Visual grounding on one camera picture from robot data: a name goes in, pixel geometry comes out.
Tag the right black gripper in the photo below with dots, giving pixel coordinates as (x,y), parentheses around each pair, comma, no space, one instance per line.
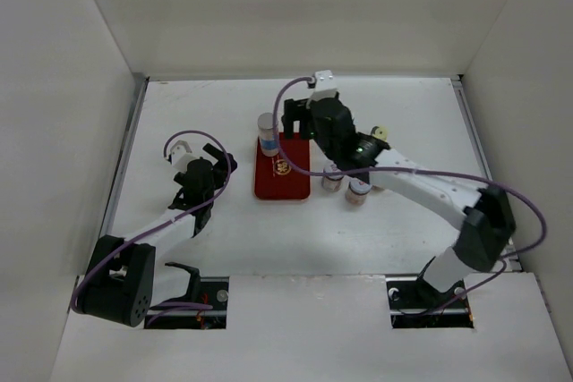
(297,110)

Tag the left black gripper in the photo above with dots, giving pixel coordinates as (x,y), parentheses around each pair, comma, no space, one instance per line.
(221,158)

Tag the blue label shaker bottle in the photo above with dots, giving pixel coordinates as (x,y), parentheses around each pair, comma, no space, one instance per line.
(269,148)

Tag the blue lid spice jar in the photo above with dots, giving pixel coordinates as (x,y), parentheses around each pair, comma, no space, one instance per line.
(357,192)
(332,179)

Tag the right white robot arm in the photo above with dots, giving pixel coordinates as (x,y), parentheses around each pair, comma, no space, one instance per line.
(481,215)

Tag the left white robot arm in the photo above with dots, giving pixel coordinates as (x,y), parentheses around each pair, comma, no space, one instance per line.
(129,276)

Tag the red rectangular tray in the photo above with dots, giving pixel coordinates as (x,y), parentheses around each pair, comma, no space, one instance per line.
(274,178)

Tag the yellow lid squeeze bottle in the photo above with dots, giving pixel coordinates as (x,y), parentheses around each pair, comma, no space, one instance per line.
(379,133)

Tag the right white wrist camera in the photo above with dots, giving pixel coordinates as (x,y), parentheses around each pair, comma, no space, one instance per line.
(323,85)

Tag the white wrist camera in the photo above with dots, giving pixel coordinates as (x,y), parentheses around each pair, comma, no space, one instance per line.
(180,155)
(323,85)

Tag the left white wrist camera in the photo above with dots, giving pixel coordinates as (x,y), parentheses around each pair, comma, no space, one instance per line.
(180,155)

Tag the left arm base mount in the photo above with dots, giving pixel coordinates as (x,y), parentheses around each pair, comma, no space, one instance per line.
(185,299)

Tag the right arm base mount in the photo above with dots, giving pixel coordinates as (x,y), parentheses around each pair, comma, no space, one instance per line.
(414,306)

